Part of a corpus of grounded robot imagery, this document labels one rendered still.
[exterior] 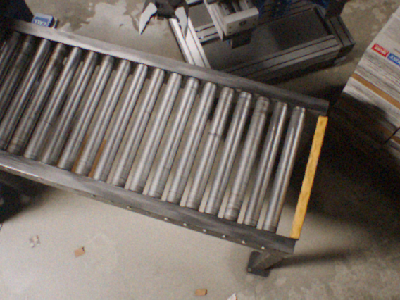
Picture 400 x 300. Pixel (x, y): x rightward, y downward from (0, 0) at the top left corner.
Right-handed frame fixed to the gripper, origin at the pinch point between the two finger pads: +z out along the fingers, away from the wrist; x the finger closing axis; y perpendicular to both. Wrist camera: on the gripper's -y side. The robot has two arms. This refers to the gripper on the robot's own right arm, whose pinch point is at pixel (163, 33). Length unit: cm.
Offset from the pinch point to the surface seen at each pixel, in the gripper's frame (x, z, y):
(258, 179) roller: -35, 25, 40
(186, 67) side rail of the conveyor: -7.7, -13.6, 43.0
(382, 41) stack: -77, -29, 32
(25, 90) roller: 49, -1, 50
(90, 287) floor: 26, 65, 127
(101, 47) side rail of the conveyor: 24, -20, 47
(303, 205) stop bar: -49, 33, 36
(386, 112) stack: -92, -14, 59
